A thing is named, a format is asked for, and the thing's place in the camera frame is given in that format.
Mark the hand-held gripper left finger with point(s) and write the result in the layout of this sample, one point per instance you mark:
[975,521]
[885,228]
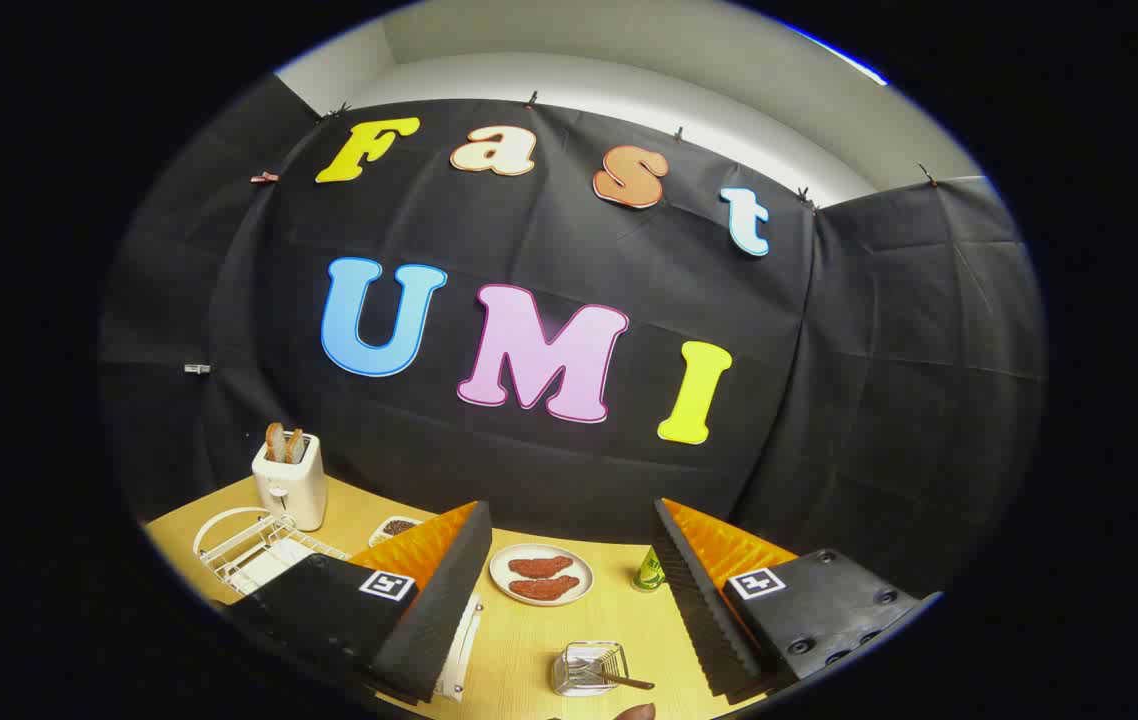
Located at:
[449,600]

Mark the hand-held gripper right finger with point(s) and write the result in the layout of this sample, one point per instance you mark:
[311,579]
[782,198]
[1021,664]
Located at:
[699,620]

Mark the white divided bean dish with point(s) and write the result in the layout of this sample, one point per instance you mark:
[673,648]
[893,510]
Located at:
[396,527]

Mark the white oval serving dish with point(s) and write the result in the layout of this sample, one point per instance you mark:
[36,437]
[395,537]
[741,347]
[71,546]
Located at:
[584,570]

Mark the green drink bottle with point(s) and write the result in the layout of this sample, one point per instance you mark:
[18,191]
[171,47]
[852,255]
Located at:
[648,572]

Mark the brown meat piece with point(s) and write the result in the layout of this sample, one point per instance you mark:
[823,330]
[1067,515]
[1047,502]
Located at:
[544,588]
[541,567]

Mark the white toaster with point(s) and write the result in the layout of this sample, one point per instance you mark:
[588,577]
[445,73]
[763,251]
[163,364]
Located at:
[289,485]

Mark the toasted bread slice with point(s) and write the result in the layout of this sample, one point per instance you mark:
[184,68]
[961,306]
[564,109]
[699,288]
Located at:
[295,445]
[274,440]

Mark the black backdrop cloth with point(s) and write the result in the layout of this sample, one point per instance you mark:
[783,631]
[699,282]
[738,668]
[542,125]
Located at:
[579,230]

